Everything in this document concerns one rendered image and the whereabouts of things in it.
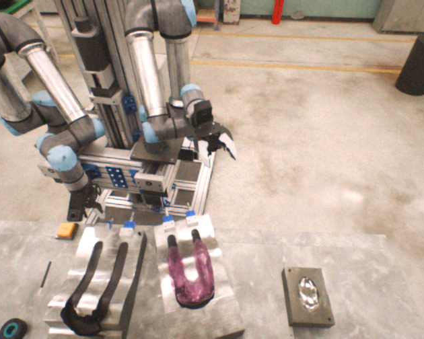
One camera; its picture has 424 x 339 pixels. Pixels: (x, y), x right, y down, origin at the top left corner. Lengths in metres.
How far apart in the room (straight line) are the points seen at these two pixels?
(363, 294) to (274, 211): 1.21
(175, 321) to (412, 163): 2.82
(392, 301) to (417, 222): 1.53
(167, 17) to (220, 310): 1.01
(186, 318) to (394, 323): 0.78
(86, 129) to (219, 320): 0.81
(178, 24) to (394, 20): 5.34
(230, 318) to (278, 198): 1.57
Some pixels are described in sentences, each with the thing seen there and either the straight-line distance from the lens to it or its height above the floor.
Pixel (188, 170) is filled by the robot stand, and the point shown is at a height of 0.21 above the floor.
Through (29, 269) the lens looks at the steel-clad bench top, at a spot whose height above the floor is 0.80.
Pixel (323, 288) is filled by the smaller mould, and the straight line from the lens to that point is 1.20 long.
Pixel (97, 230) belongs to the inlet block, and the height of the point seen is 0.92.
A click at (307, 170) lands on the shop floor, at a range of 2.75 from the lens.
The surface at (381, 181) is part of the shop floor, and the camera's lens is 2.98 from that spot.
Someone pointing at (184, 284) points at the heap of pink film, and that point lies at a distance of 1.10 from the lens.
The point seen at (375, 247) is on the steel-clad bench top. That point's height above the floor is 0.80.
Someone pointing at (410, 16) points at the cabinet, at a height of 0.32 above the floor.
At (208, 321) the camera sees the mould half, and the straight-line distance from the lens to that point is 1.05.
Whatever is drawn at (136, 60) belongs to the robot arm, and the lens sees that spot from 0.96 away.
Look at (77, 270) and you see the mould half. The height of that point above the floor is 0.88.
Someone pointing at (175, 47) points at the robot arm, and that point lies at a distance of 1.06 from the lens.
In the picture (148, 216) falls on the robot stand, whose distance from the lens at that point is 2.08.
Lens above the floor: 1.94
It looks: 48 degrees down
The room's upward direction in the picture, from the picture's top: straight up
